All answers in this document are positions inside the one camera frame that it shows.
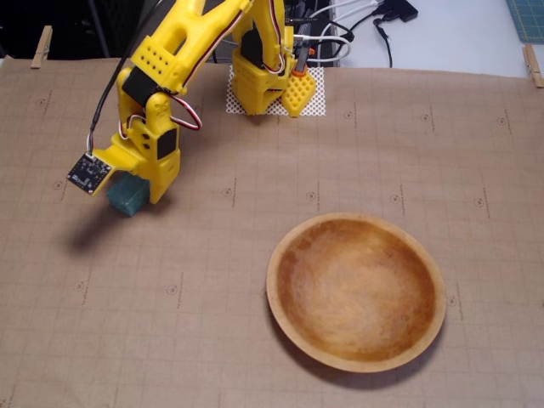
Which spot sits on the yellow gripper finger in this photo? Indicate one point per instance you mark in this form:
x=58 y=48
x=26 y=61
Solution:
x=166 y=176

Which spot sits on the blue block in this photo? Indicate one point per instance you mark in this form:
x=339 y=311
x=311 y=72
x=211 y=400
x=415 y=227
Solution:
x=127 y=195

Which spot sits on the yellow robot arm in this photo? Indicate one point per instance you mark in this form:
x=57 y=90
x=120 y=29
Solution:
x=183 y=30

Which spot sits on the round wooden bowl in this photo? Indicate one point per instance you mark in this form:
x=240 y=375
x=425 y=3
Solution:
x=357 y=293

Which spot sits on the gift wrap paper sheet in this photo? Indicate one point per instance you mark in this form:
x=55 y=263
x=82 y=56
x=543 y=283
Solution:
x=212 y=276

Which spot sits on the wooden clothespin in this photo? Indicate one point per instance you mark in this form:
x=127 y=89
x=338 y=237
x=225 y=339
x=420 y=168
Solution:
x=41 y=47
x=533 y=66

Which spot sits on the white mesh mat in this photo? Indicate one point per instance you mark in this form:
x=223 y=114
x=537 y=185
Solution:
x=319 y=106

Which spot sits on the black adapter box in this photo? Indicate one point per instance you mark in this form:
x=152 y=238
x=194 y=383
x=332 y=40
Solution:
x=399 y=10

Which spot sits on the green cutting mat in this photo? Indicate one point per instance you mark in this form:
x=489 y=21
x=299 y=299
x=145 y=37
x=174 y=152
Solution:
x=529 y=19

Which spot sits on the black camera circuit board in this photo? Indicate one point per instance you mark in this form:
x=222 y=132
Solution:
x=88 y=173

